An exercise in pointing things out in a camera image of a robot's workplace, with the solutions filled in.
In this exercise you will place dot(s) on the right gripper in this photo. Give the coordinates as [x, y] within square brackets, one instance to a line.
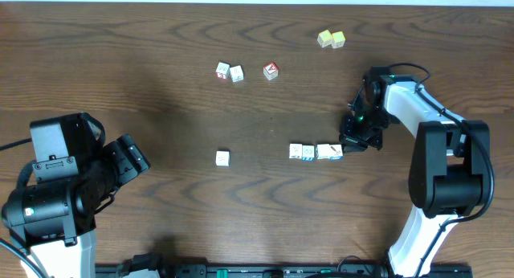
[352, 142]

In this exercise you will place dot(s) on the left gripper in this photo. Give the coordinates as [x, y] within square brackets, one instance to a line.
[131, 158]

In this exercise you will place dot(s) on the white block blue pencil picture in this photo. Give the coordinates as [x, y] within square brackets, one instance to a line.
[336, 152]

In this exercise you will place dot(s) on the plain white block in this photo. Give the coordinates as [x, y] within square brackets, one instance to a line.
[323, 151]

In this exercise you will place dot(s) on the white block teal side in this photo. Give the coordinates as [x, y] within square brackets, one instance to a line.
[222, 158]

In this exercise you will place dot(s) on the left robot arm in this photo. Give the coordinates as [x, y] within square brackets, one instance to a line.
[52, 223]

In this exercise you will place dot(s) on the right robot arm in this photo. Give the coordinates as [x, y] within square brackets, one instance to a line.
[451, 178]

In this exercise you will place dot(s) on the yellow block right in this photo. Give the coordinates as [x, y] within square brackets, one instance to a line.
[338, 39]

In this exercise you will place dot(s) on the yellow block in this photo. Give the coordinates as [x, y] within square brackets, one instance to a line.
[338, 39]
[325, 38]

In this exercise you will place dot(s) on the yellow block left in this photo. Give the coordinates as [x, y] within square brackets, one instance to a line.
[325, 38]

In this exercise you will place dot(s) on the red letter A block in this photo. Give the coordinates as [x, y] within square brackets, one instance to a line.
[270, 71]

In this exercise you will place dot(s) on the white block red number three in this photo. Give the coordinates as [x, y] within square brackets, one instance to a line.
[222, 70]

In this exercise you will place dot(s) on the white block blue side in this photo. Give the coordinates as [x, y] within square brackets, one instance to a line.
[236, 73]

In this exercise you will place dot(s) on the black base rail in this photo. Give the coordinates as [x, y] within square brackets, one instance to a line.
[154, 265]

